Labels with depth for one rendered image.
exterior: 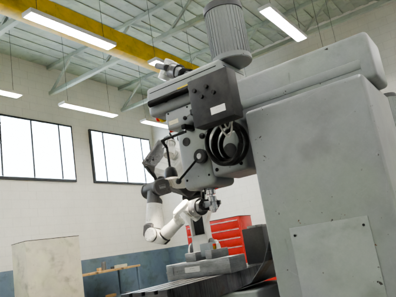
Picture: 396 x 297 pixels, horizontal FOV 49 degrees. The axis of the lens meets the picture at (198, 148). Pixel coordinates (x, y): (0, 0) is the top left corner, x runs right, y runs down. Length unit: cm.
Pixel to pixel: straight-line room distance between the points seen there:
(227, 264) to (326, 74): 91
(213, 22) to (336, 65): 68
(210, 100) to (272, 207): 50
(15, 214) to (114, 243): 298
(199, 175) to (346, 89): 81
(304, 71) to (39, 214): 937
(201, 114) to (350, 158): 61
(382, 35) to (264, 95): 982
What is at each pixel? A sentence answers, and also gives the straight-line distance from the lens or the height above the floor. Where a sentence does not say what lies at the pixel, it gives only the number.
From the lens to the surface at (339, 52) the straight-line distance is 190.
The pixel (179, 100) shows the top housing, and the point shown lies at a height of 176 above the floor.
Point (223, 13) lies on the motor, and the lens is 225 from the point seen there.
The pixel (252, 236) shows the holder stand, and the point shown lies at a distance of 243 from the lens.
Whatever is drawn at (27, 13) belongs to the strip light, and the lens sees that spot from 632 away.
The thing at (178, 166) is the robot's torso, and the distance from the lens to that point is 257.
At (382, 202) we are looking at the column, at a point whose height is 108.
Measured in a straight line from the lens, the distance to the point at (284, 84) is 195.
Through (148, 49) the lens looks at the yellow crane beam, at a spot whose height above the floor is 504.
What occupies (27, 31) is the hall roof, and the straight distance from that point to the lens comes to 1062.
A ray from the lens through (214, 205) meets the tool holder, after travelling 217.
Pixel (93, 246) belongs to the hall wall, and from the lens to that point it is 1171.
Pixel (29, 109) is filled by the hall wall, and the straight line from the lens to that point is 1139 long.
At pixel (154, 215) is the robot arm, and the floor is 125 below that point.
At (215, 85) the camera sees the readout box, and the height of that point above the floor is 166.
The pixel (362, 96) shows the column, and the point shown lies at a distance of 171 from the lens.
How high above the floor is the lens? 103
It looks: 13 degrees up
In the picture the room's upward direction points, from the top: 9 degrees counter-clockwise
